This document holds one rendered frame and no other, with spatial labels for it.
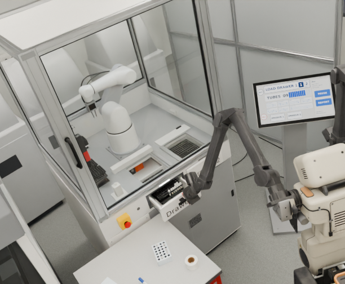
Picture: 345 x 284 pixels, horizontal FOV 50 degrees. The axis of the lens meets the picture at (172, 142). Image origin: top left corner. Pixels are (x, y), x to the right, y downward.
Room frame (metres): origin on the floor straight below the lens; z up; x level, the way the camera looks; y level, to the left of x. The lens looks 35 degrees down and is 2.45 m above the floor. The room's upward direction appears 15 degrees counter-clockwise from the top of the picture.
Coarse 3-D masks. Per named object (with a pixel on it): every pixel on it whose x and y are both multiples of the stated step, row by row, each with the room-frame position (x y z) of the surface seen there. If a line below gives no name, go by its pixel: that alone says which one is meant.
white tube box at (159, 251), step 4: (160, 244) 1.43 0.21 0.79; (152, 248) 1.40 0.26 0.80; (156, 248) 1.40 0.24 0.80; (160, 248) 1.39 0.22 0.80; (164, 248) 1.38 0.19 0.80; (168, 248) 1.37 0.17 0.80; (156, 252) 1.37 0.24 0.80; (160, 252) 1.37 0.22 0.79; (164, 252) 1.36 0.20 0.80; (156, 256) 1.34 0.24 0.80; (160, 256) 1.34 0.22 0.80; (164, 256) 1.33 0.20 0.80; (168, 256) 1.32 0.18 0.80; (160, 260) 1.31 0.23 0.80; (164, 260) 1.31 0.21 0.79; (168, 260) 1.31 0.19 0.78; (160, 264) 1.31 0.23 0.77
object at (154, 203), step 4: (180, 180) 1.82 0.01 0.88; (184, 180) 1.79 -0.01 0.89; (184, 184) 1.78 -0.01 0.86; (180, 192) 1.75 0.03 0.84; (148, 196) 1.73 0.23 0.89; (152, 196) 1.78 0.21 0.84; (172, 196) 1.74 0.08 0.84; (152, 200) 1.68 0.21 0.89; (156, 200) 1.74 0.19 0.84; (168, 200) 1.71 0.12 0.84; (152, 204) 1.68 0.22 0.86; (156, 204) 1.64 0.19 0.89; (160, 204) 1.69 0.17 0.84; (164, 204) 1.69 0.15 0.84; (156, 208) 1.65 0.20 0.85
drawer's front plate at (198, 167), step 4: (220, 152) 1.96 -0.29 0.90; (220, 156) 1.96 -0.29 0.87; (204, 160) 1.89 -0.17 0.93; (220, 160) 1.95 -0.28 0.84; (196, 164) 1.87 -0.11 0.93; (200, 164) 1.88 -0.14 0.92; (216, 164) 1.94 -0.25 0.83; (188, 168) 1.85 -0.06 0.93; (192, 168) 1.85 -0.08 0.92; (196, 168) 1.86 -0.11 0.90; (200, 168) 1.87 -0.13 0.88; (188, 172) 1.83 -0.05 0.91; (196, 172) 1.86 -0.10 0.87
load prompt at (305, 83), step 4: (304, 80) 2.14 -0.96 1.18; (308, 80) 2.13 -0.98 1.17; (280, 84) 2.17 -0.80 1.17; (284, 84) 2.16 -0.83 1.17; (288, 84) 2.16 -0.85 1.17; (292, 84) 2.15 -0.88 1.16; (296, 84) 2.14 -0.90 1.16; (300, 84) 2.13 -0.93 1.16; (304, 84) 2.12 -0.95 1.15; (308, 84) 2.11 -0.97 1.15; (264, 88) 2.19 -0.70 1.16; (268, 88) 2.18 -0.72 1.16; (272, 88) 2.17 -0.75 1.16; (276, 88) 2.16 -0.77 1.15; (280, 88) 2.15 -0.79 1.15; (284, 88) 2.15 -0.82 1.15; (288, 88) 2.14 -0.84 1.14; (292, 88) 2.13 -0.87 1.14; (296, 88) 2.12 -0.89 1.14; (264, 92) 2.17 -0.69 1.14; (268, 92) 2.16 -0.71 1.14
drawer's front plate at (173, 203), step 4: (200, 192) 1.69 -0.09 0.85; (176, 196) 1.63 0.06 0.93; (180, 196) 1.62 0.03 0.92; (200, 196) 1.69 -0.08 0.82; (172, 200) 1.60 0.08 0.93; (176, 200) 1.61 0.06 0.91; (168, 204) 1.58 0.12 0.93; (172, 204) 1.59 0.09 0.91; (176, 204) 1.61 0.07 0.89; (184, 204) 1.63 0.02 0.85; (188, 204) 1.64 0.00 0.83; (160, 208) 1.56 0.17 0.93; (164, 208) 1.57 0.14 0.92; (168, 208) 1.58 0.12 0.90; (172, 208) 1.59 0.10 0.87; (180, 208) 1.61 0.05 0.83; (160, 212) 1.57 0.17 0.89; (164, 212) 1.56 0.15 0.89; (168, 212) 1.57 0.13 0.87; (176, 212) 1.60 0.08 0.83; (164, 216) 1.56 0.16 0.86; (164, 220) 1.56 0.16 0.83
